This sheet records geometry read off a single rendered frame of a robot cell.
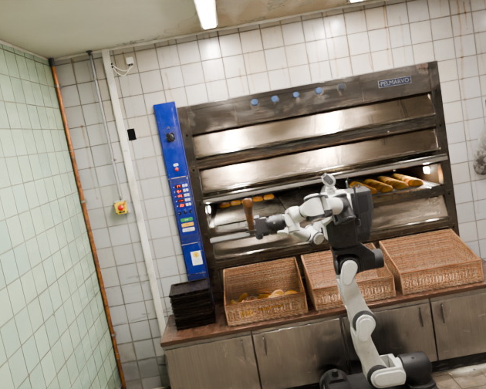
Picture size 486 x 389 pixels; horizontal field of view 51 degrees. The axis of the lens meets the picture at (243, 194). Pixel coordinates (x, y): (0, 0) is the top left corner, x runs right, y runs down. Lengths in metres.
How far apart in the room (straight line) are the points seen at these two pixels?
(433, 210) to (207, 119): 1.83
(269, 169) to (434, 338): 1.63
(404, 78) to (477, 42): 0.58
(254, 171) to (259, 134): 0.28
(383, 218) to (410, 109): 0.83
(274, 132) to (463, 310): 1.79
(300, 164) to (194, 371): 1.65
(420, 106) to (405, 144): 0.30
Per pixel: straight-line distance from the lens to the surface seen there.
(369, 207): 2.92
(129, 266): 3.98
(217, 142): 3.77
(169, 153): 3.76
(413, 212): 4.06
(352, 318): 3.13
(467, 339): 3.85
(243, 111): 3.78
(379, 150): 3.92
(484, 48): 4.24
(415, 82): 4.03
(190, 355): 3.55
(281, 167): 3.79
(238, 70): 3.79
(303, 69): 3.82
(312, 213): 2.49
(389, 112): 3.94
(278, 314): 3.50
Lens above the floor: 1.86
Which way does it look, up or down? 7 degrees down
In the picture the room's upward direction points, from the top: 10 degrees counter-clockwise
